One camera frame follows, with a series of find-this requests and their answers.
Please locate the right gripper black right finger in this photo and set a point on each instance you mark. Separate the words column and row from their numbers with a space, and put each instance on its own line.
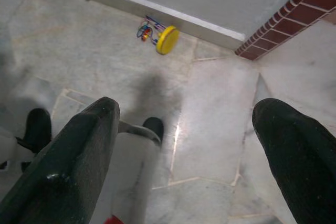
column 302, row 161

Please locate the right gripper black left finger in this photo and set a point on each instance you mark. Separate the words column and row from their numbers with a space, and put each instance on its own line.
column 65, row 161

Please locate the robot right leg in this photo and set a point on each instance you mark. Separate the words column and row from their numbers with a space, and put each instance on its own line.
column 131, row 169

